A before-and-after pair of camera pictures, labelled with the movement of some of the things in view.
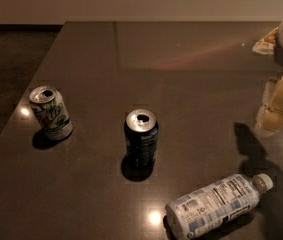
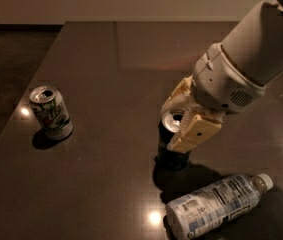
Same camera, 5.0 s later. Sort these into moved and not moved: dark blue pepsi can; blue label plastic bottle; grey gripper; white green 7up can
Moved: grey gripper; dark blue pepsi can
Not moved: white green 7up can; blue label plastic bottle
